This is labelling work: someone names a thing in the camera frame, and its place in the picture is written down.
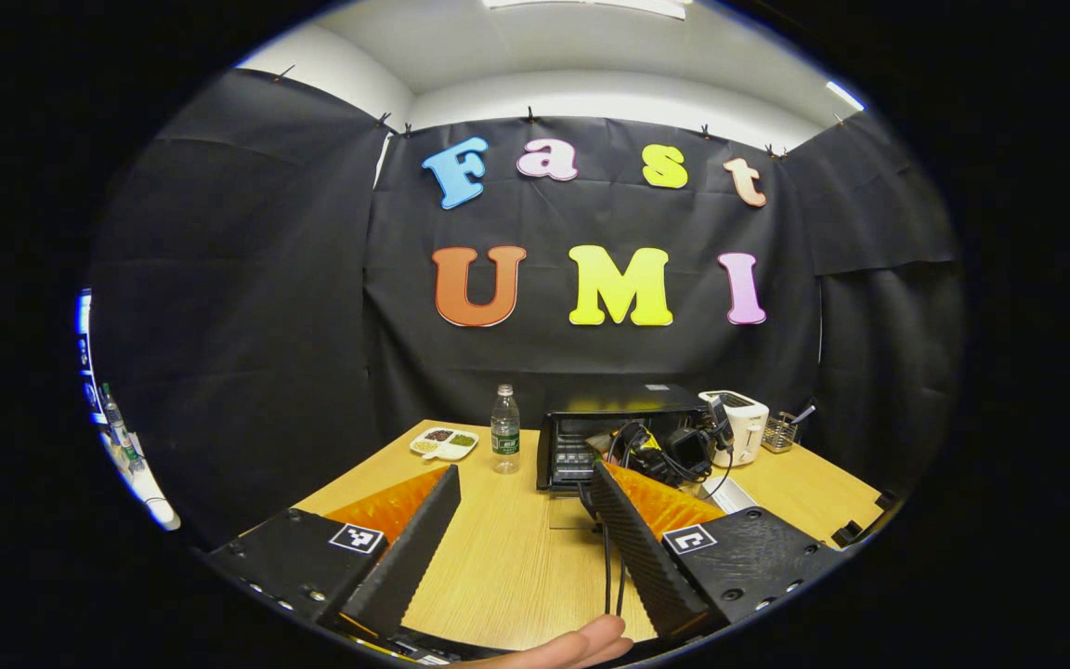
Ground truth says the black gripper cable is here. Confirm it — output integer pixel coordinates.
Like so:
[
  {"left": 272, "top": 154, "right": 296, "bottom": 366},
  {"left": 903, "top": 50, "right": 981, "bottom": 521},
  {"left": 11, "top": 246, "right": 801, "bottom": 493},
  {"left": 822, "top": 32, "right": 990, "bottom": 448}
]
[{"left": 578, "top": 481, "right": 629, "bottom": 617}]

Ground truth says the white toaster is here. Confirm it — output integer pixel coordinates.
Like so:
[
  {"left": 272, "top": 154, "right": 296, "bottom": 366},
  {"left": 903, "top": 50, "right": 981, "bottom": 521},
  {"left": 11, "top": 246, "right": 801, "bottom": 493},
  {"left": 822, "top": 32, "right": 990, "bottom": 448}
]
[{"left": 698, "top": 390, "right": 770, "bottom": 467}]

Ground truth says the white side shelf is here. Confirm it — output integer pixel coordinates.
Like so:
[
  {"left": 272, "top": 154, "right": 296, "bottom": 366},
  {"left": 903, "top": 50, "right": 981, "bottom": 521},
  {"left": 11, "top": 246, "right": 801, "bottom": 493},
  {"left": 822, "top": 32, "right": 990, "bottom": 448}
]
[{"left": 98, "top": 427, "right": 182, "bottom": 532}]

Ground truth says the white divided snack dish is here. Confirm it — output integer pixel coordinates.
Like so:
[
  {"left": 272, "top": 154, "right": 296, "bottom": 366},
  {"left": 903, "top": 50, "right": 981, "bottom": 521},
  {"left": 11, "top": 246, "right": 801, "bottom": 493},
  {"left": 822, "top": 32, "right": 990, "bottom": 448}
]
[{"left": 409, "top": 426, "right": 480, "bottom": 463}]

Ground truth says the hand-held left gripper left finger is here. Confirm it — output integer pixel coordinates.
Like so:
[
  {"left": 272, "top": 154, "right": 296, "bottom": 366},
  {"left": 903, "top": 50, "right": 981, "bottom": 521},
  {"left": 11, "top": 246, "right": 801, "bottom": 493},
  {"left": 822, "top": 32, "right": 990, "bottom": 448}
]
[{"left": 205, "top": 465, "right": 462, "bottom": 640}]

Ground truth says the clear plastic water bottle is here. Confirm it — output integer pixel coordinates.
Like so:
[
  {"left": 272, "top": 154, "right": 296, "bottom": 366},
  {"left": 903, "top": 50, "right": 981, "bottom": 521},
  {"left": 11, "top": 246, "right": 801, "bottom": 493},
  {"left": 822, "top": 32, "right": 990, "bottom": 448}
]
[{"left": 490, "top": 384, "right": 522, "bottom": 475}]

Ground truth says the small plastic bottle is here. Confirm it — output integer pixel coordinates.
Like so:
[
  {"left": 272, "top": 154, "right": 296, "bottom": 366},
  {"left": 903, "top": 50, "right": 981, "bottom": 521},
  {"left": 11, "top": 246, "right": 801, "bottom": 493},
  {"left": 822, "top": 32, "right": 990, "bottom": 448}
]
[{"left": 102, "top": 383, "right": 142, "bottom": 466}]

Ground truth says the black backdrop cloth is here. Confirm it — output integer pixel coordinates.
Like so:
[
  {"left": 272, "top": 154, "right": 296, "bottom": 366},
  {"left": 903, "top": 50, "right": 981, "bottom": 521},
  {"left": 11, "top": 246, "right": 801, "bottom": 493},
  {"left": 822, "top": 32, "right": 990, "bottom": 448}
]
[{"left": 89, "top": 67, "right": 963, "bottom": 549}]

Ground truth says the black electric oven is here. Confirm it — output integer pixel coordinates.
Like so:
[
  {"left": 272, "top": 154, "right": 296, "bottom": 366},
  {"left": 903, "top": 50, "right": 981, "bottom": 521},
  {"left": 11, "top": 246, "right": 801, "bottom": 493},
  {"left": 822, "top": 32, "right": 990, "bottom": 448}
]
[{"left": 535, "top": 383, "right": 712, "bottom": 531}]

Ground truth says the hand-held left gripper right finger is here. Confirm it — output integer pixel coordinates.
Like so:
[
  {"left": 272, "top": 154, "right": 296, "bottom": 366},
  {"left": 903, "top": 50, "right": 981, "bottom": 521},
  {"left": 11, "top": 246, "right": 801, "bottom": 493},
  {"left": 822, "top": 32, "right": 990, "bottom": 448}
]
[{"left": 589, "top": 462, "right": 847, "bottom": 642}]

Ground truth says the wire cutlery basket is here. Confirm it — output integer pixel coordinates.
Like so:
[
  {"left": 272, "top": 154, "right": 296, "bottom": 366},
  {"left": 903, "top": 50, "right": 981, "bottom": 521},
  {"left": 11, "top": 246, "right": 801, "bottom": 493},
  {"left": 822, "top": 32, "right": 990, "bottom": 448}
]
[{"left": 763, "top": 412, "right": 802, "bottom": 454}]

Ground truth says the long ceiling light panel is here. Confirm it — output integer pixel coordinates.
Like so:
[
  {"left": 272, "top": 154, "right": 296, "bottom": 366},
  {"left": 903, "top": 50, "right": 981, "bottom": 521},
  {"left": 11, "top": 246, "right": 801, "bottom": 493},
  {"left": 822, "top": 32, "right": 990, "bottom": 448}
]
[{"left": 484, "top": 0, "right": 689, "bottom": 20}]

